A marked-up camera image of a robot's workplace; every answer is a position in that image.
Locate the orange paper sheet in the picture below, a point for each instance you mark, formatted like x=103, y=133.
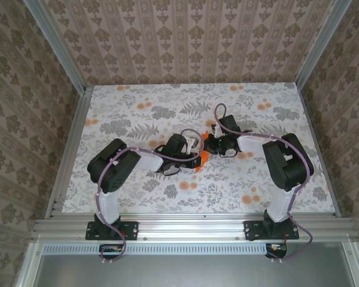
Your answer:
x=202, y=163

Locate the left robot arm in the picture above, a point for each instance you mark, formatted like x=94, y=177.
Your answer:
x=113, y=170

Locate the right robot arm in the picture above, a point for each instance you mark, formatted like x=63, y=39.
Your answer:
x=287, y=167

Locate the floral patterned table cover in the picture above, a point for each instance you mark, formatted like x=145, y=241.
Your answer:
x=167, y=194

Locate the grey metal panel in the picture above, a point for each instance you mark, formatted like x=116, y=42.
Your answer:
x=191, y=272

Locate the white right camera bracket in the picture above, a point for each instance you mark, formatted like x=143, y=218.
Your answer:
x=217, y=131

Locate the white camera bracket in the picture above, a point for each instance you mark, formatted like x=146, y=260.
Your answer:
x=217, y=131
x=193, y=143

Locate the white left camera bracket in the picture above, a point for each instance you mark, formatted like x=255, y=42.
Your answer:
x=193, y=143

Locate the aluminium frame crossbar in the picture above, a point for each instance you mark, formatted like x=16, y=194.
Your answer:
x=191, y=228

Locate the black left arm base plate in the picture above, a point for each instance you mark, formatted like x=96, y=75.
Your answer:
x=131, y=230

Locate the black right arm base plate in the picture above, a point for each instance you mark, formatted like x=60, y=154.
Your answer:
x=251, y=230

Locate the aluminium table side rail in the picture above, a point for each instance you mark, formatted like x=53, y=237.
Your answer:
x=70, y=149
x=318, y=149

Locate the aluminium corner post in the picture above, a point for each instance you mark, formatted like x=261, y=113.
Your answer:
x=320, y=45
x=60, y=51

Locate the aluminium lower frame rail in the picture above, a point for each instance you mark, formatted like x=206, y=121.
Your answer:
x=28, y=269
x=354, y=269

